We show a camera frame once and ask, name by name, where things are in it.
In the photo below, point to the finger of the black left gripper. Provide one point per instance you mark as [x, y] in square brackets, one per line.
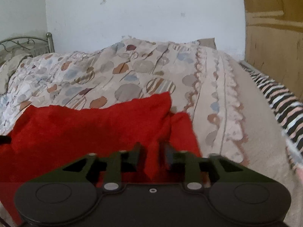
[5, 139]

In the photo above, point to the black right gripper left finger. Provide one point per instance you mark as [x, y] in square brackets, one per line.
[117, 164]

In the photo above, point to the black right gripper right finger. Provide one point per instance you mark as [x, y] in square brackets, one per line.
[179, 167]

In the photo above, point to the red long-sleeve shirt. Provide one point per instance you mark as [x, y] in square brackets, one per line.
[47, 138]

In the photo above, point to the patterned beige quilt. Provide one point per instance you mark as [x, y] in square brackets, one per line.
[230, 115]

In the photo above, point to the beige pillow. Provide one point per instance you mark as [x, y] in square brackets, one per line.
[9, 68]

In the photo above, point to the metal bed headboard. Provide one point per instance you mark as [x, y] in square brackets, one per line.
[31, 45]

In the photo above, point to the striped black white pink sheet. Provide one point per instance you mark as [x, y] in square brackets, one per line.
[287, 110]

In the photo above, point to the wooden plywood board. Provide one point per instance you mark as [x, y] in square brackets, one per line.
[274, 40]

